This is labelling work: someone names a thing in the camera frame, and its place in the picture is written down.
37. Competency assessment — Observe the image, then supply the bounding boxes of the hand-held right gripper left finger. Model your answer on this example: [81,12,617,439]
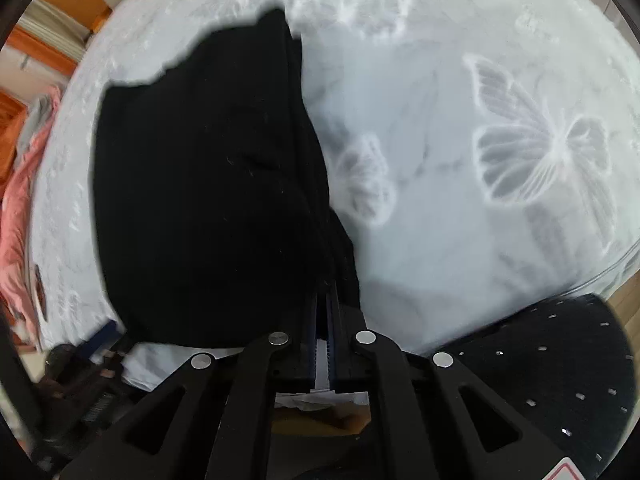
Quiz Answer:
[59,287,331,480]

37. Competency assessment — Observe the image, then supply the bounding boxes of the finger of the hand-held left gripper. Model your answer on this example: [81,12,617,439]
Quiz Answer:
[92,321,128,358]

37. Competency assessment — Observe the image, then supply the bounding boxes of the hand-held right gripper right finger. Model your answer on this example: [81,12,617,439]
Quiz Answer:
[329,287,568,480]

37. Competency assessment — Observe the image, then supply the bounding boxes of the black long-sleeved dress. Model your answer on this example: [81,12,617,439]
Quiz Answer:
[92,7,363,351]

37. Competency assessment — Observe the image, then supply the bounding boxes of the pink blanket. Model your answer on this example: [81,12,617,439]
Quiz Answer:
[0,85,61,341]

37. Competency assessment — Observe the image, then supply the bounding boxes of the person's dark studded pants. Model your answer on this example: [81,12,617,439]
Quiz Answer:
[407,294,636,480]

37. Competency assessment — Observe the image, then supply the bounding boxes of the grey cloth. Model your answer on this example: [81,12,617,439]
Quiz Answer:
[17,92,56,156]

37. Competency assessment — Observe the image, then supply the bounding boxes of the white butterfly print bedsheet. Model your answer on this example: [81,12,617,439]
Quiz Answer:
[30,0,640,391]

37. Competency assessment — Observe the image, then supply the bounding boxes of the white sheer curtain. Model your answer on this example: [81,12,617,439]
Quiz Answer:
[17,0,96,63]

